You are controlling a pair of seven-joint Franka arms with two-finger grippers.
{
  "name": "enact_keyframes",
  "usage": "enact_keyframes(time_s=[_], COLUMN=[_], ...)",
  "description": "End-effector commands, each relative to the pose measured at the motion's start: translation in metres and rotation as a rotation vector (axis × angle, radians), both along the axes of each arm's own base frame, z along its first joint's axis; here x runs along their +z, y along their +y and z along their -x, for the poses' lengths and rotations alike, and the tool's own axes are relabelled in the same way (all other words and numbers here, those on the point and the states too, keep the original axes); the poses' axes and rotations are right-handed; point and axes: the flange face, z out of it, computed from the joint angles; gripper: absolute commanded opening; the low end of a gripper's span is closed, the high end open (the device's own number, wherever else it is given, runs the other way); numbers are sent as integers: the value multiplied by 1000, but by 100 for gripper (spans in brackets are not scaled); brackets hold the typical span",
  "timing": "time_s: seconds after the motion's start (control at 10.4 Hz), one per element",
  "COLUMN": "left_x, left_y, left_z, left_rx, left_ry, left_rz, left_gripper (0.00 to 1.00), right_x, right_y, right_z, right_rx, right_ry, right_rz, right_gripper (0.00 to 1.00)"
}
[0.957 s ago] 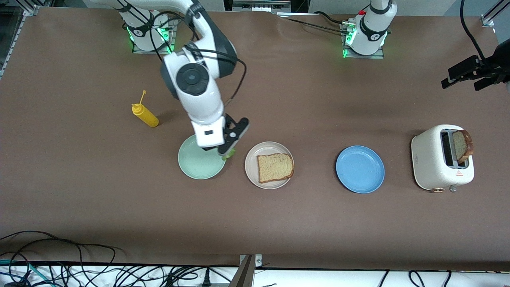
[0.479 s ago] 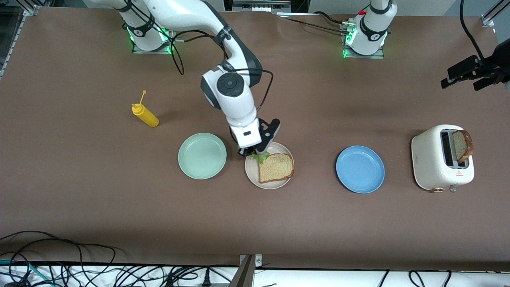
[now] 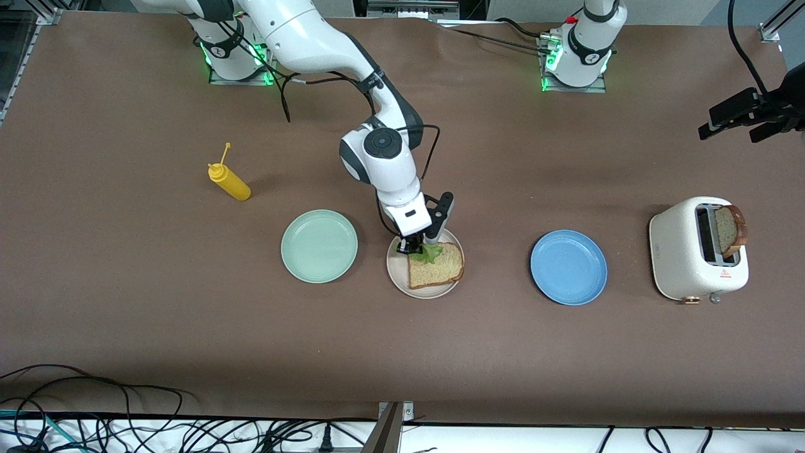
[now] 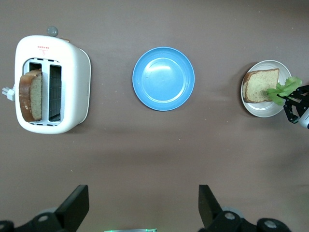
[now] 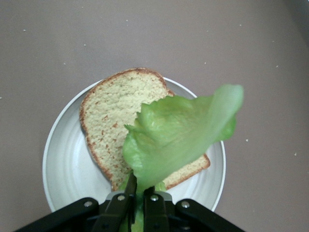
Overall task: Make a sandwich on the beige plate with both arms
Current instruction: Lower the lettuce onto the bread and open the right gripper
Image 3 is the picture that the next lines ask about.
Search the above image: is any green lettuce leaf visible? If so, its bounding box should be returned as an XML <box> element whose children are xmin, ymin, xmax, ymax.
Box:
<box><xmin>402</xmin><ymin>242</ymin><xmax>445</xmax><ymax>265</ymax></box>

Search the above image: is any brown bread slice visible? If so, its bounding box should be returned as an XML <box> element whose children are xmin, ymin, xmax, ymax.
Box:
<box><xmin>714</xmin><ymin>204</ymin><xmax>748</xmax><ymax>259</ymax></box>
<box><xmin>406</xmin><ymin>242</ymin><xmax>465</xmax><ymax>290</ymax></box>

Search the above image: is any yellow squeeze bottle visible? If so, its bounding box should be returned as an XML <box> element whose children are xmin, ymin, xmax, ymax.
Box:
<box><xmin>208</xmin><ymin>143</ymin><xmax>252</xmax><ymax>202</ymax></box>

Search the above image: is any beige plate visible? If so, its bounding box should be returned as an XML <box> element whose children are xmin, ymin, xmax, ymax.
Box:
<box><xmin>386</xmin><ymin>223</ymin><xmax>466</xmax><ymax>299</ymax></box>

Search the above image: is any mint green plate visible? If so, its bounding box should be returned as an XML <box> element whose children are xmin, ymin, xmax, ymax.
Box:
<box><xmin>280</xmin><ymin>210</ymin><xmax>359</xmax><ymax>284</ymax></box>

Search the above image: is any blue plate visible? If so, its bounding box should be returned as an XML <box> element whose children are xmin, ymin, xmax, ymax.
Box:
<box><xmin>530</xmin><ymin>229</ymin><xmax>609</xmax><ymax>306</ymax></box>

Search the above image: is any white two-slot toaster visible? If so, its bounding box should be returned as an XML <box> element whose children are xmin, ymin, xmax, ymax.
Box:
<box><xmin>648</xmin><ymin>196</ymin><xmax>750</xmax><ymax>306</ymax></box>

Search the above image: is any grey metal rack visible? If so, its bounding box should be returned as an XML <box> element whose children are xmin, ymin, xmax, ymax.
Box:
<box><xmin>352</xmin><ymin>0</ymin><xmax>488</xmax><ymax>23</ymax></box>

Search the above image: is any aluminium frame profile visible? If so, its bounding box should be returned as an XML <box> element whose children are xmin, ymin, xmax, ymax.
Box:
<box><xmin>0</xmin><ymin>6</ymin><xmax>64</xmax><ymax>126</ymax></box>
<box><xmin>758</xmin><ymin>0</ymin><xmax>805</xmax><ymax>43</ymax></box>

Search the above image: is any metal table edge bracket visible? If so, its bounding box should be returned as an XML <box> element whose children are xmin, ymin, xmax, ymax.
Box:
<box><xmin>362</xmin><ymin>401</ymin><xmax>416</xmax><ymax>453</ymax></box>

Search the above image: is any black braided base cable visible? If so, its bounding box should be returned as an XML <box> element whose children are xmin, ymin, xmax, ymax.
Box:
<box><xmin>440</xmin><ymin>18</ymin><xmax>554</xmax><ymax>54</ymax></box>

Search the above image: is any black looped floor cable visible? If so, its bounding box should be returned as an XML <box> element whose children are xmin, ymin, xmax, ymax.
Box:
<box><xmin>0</xmin><ymin>364</ymin><xmax>196</xmax><ymax>453</ymax></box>

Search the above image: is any teal floor cable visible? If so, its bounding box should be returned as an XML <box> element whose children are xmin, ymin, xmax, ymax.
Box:
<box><xmin>0</xmin><ymin>409</ymin><xmax>86</xmax><ymax>453</ymax></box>

